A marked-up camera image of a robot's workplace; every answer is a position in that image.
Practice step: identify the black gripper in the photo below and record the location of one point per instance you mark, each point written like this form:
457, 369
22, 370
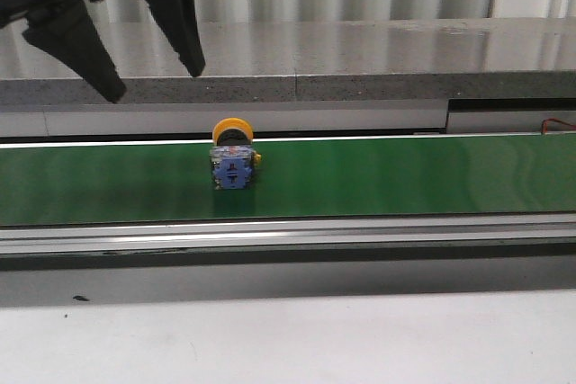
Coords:
67, 32

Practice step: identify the yellow mushroom push button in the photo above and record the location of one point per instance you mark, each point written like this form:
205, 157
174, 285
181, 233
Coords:
233, 157

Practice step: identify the grey speckled stone counter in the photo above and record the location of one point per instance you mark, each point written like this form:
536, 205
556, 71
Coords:
516, 62

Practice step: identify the green conveyor belt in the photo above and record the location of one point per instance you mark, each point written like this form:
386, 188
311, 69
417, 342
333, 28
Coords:
172, 181

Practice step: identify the aluminium conveyor frame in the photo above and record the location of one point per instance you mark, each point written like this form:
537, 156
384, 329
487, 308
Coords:
404, 237

